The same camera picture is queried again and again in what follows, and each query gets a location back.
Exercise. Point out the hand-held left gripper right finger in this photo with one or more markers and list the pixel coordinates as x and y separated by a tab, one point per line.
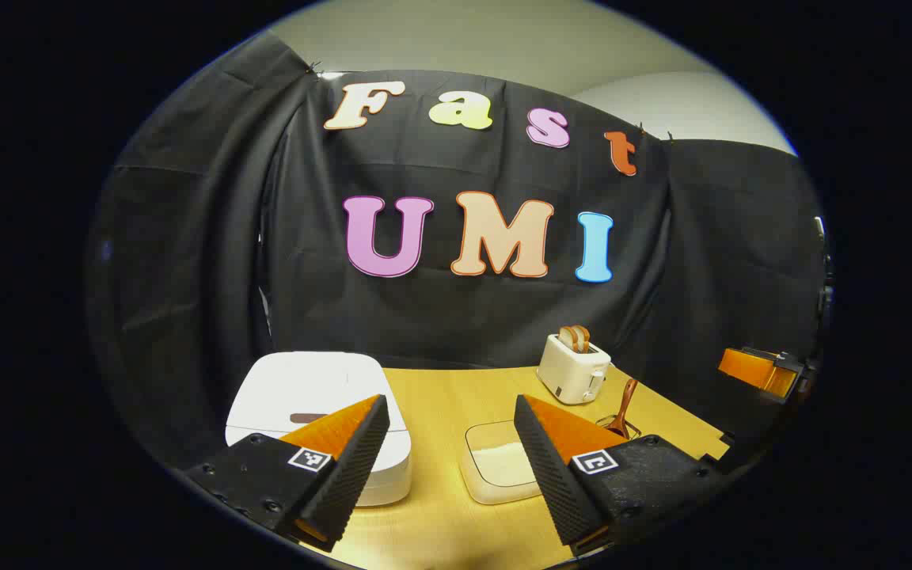
559	483

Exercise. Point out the white toaster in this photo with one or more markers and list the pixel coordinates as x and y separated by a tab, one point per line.
571	372

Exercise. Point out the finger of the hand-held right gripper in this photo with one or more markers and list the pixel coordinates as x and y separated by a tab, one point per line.
749	368

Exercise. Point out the white rice cooker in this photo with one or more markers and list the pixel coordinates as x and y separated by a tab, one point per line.
305	380

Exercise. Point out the white rice pile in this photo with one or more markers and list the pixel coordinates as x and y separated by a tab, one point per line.
503	467

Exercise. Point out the clear plastic rice container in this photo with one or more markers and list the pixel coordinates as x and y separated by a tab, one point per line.
495	435

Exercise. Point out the toasted bread slice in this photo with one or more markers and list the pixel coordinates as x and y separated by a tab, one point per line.
565	340
583	336

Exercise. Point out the black backdrop cloth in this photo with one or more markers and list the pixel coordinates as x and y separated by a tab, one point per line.
187	237

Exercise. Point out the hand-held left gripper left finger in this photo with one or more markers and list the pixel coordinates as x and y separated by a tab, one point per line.
345	475

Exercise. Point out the brown wooden spoon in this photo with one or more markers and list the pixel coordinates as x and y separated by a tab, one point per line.
628	400

